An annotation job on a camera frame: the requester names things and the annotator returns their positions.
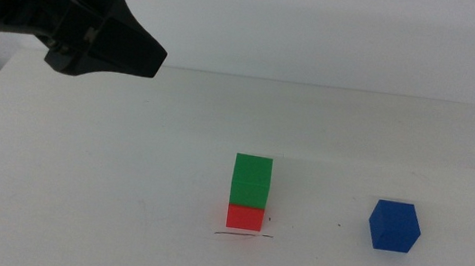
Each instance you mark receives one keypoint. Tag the green cube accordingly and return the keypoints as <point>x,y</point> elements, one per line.
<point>251,180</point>

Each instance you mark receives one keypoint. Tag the red cube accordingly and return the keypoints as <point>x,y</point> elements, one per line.
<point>245,218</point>

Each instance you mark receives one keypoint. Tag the blue cube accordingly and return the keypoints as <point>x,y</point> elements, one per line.
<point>394,227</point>

